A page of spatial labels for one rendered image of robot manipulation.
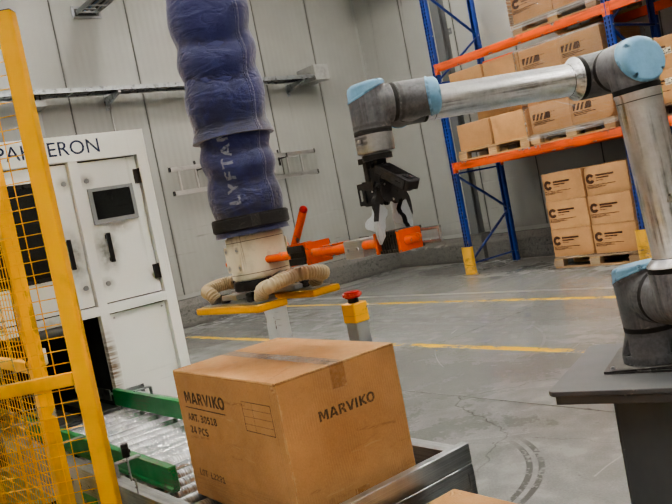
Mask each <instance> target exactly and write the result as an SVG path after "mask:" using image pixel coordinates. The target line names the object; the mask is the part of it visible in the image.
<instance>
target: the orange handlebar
mask: <svg viewBox="0 0 672 504"><path fill-rule="evenodd" d="M421 239H422V234H421V233H419V232H416V233H412V234H407V235H405V236H404V242H405V243H406V244H411V243H416V242H419V241H420V240H421ZM343 242H346V241H341V242H339V241H337V242H335V243H332V242H331V243H329V244H327V245H323V246H319V247H320V248H313V249H311V251H310V254H311V256H313V257H316V256H321V257H322V258H323V257H330V256H336V255H339V256H340V255H342V254H344V253H345V251H344V246H343ZM362 248H363V249H364V250H369V249H376V248H375V243H374V240H367V241H363V243H362ZM323 255H324V256H323ZM286 260H289V255H288V254H287V251H286V252H279V253H278V254H272V255H267V256H266V257H265V261H266V262H268V263H271V262H278V261H286Z"/></svg>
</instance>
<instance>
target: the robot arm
mask: <svg viewBox="0 0 672 504"><path fill-rule="evenodd" d="M664 67H665V55H664V52H663V50H662V48H661V47H660V45H659V44H658V43H657V42H656V41H654V40H652V39H651V38H649V37H646V36H634V37H631V38H626V39H624V40H622V41H620V42H619V43H617V44H615V45H613V46H610V47H608V48H606V49H603V50H600V51H597V52H593V53H590V54H586V55H581V56H576V57H571V58H569V59H568V60H567V61H566V63H565V64H563V65H557V66H551V67H545V68H538V69H532V70H526V71H520V72H514V73H507V74H501V75H495V76H489V77H483V78H476V79H470V80H464V81H458V82H452V83H446V84H439V83H438V81H437V79H436V78H435V77H433V76H430V77H426V76H424V77H423V78H416V79H410V80H403V81H397V82H390V83H384V80H383V79H382V78H376V79H370V80H366V81H363V82H360V83H357V84H354V85H352V86H350V87H349V88H348V90H347V99H348V103H347V105H348V106H349V111H350V117H351V122H352V128H353V133H354V139H355V144H356V150H357V155H358V156H363V157H362V159H359V160H358V165H363V170H364V176H365V181H366V182H362V184H360V185H357V190H358V195H359V201H360V206H366V207H370V206H372V216H371V217H370V218H369V219H368V220H367V221H366V223H365V228H366V229H367V230H371V231H374V232H375V233H376V237H377V240H378V242H379V245H383V243H384V240H385V238H386V233H385V229H386V218H387V216H388V210H387V209H386V207H385V206H384V205H389V204H390V202H391V201H392V202H393V207H394V209H395V213H394V214H393V215H392V218H393V220H394V221H395V222H396V223H399V224H403V225H405V226H406V227H409V226H413V215H412V214H413V210H412V204H411V199H410V196H409V194H408V193H407V191H411V190H413V189H418V185H419V180H420V178H418V177H416V176H414V175H412V174H410V173H408V172H406V171H405V170H403V169H401V168H399V167H397V166H395V165H393V164H391V163H387V162H386V158H390V157H393V156H392V151H390V150H394V149H395V143H394V137H393V132H392V128H403V127H405V126H406V125H411V124H417V123H423V122H427V121H429V120H435V119H441V118H447V117H453V116H458V115H464V114H470V113H476V112H482V111H488V110H493V109H499V108H505V107H511V106H517V105H522V104H528V103H534V102H540V101H546V100H551V99H557V98H563V97H569V98H570V99H571V100H573V101H579V100H585V99H590V98H595V97H599V96H603V95H607V94H612V96H613V100H614V101H615V104H616V108H617V112H618V116H619V121H620V125H621V129H622V133H623V137H624V142H625V146H626V150H627V154H628V158H629V163H630V167H631V171H632V175H633V179H634V184H635V188H636V192H637V196H638V200H639V205H640V209H641V213H642V217H643V222H644V226H645V230H646V234H647V238H648V243H649V247H650V251H651V255H652V258H649V259H644V260H640V261H636V262H632V263H628V264H625V265H622V266H619V267H616V268H614V269H613V270H612V272H611V276H612V285H613V288H614V292H615V296H616V300H617V304H618V308H619V313H620V317H621V321H622V325H623V329H624V334H625V336H624V343H623V350H622V357H623V361H624V363H625V364H627V365H630V366H637V367H648V366H659V365H665V364H670V363H672V134H671V129H670V125H669V121H668V117H667V112H666V108H665V104H664V100H663V95H662V91H661V82H660V77H659V76H660V75H661V73H662V72H663V68H664ZM361 190H362V195H363V202H362V201H361V196H360V191H361ZM383 204H384V205H383Z"/></svg>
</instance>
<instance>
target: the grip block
mask: <svg viewBox="0 0 672 504"><path fill-rule="evenodd" d="M329 243H330V240H329V238H324V239H320V240H316V241H306V242H302V243H297V244H293V245H288V246H287V248H286V249H287V254H288V255H289V263H290V266H291V267H295V266H299V265H305V264H307V263H308V265H312V264H316V263H320V262H324V261H328V260H332V259H333V256H330V257H323V258H322V257H321V256H316V257H313V256H311V254H310V251H311V249H313V248H320V247H319V246H323V245H327V244H329Z"/></svg>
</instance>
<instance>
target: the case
mask: <svg viewBox="0 0 672 504"><path fill-rule="evenodd" d="M173 376H174V380H175V385H176V390H177V395H178V399H179V404H180V409H181V414H182V418H183V423H184V428H185V433H186V437H187V442H188V447H189V452H190V456H191V461H192V466H193V471H194V475H195V480H196V485H197V490H198V493H199V494H201V495H204V496H206V497H209V498H211V499H213V500H216V501H218V502H221V503H223V504H340V503H342V502H344V501H346V500H348V499H350V498H352V497H354V496H356V495H358V494H360V493H362V492H364V491H366V490H367V489H369V488H371V487H373V486H375V485H377V484H379V483H381V482H383V481H385V480H387V479H389V478H391V477H393V476H395V475H397V474H399V473H401V472H403V471H405V470H407V469H409V468H411V467H413V466H415V465H416V463H415V458H414V453H413V448H412V442H411V437H410V432H409V427H408V422H407V416H406V411H405V406H404V401H403V396H402V390H401V385H400V380H399V375H398V369H397V364H396V359H395V354H394V349H393V344H392V343H391V342H369V341H346V340H323V339H301V338H275V339H271V340H268V341H265V342H262V343H258V344H255V345H252V346H249V347H246V348H242V349H239V350H236V351H233V352H229V353H226V354H223V355H220V356H216V357H213V358H210V359H207V360H204V361H200V362H197V363H194V364H191V365H187V366H184V367H181V368H178V369H174V370H173Z"/></svg>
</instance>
